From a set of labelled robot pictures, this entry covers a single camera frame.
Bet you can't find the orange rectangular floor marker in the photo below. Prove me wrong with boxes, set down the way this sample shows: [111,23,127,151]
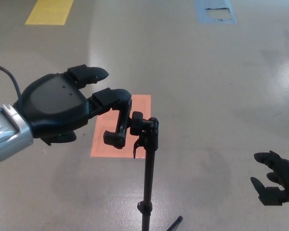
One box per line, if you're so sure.
[90,94,152,159]

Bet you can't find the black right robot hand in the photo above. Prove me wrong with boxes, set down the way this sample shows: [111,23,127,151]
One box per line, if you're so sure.
[250,151,289,206]

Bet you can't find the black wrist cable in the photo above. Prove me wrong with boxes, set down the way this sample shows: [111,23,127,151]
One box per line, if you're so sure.
[0,64,23,103]

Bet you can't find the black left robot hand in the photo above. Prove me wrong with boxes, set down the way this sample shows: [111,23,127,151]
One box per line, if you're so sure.
[13,64,133,146]

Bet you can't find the torn blue floor marker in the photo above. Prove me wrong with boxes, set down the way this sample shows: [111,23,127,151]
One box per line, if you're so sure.
[194,0,237,24]

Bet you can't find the black tripod phone stand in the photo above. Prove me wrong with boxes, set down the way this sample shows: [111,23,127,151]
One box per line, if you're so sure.
[103,99,184,231]

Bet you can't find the yellow rectangular floor marker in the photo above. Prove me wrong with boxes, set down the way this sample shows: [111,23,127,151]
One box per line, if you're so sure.
[25,0,75,26]

